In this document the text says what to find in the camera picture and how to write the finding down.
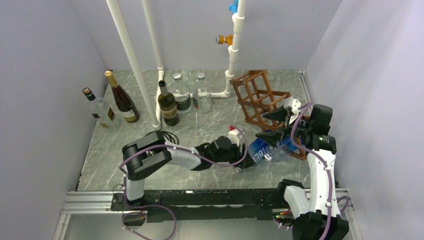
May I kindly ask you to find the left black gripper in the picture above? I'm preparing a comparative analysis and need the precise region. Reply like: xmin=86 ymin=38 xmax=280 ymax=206
xmin=212 ymin=139 xmax=256 ymax=169

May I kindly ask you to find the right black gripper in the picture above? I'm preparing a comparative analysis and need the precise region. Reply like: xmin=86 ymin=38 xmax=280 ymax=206
xmin=255 ymin=104 xmax=313 ymax=147

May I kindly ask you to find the blue label clear bottle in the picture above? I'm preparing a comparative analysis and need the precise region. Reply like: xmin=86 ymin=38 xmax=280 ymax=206
xmin=233 ymin=138 xmax=287 ymax=173

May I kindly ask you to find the clear glass bottle silver cap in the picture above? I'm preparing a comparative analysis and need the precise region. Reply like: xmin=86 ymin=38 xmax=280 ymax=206
xmin=192 ymin=72 xmax=212 ymax=113

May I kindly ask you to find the clear glass bottle white cap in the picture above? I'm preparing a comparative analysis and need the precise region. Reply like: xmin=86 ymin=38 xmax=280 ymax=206
xmin=172 ymin=73 xmax=192 ymax=113

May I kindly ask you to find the dark green wine bottle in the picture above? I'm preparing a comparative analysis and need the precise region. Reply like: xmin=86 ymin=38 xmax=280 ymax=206
xmin=157 ymin=80 xmax=180 ymax=127

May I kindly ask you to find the dark red wine bottle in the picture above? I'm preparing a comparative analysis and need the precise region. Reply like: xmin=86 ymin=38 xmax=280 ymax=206
xmin=104 ymin=70 xmax=140 ymax=123

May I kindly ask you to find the small clear bottle black cap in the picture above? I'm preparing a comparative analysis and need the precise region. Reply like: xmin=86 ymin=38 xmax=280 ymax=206
xmin=82 ymin=87 xmax=119 ymax=131

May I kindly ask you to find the clear square bottle black cap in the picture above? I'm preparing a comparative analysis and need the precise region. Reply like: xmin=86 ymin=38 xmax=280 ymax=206
xmin=273 ymin=136 xmax=299 ymax=161

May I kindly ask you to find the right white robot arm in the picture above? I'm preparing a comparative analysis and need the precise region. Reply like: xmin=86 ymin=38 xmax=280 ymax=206
xmin=256 ymin=102 xmax=350 ymax=240

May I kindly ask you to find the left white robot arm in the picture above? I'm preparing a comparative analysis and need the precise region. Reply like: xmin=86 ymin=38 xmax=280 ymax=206
xmin=119 ymin=130 xmax=256 ymax=210

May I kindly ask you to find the brown wooden wine rack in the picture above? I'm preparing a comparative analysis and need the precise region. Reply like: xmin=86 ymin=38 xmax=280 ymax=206
xmin=229 ymin=69 xmax=314 ymax=162

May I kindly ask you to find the orange pipe valve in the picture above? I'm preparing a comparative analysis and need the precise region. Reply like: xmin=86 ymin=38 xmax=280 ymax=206
xmin=215 ymin=34 xmax=233 ymax=46

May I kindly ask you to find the blue pipe valve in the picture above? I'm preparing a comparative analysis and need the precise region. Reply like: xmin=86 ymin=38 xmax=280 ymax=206
xmin=228 ymin=0 xmax=239 ymax=14

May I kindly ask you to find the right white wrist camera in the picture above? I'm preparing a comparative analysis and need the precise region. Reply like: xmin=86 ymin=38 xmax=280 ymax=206
xmin=283 ymin=96 xmax=302 ymax=126

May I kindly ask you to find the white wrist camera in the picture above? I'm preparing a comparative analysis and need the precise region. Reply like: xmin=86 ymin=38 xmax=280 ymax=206
xmin=227 ymin=125 xmax=246 ymax=147
xmin=283 ymin=96 xmax=302 ymax=126

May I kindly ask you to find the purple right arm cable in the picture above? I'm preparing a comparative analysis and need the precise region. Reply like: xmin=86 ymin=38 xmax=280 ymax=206
xmin=273 ymin=100 xmax=350 ymax=240

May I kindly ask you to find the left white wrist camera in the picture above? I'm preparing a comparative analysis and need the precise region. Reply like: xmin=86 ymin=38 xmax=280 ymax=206
xmin=227 ymin=125 xmax=246 ymax=147

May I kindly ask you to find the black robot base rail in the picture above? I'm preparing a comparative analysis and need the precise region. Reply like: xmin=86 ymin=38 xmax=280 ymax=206
xmin=110 ymin=188 xmax=289 ymax=223

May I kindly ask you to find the white PVC pipe frame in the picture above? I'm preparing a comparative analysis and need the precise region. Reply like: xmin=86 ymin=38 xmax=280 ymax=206
xmin=105 ymin=0 xmax=248 ymax=131

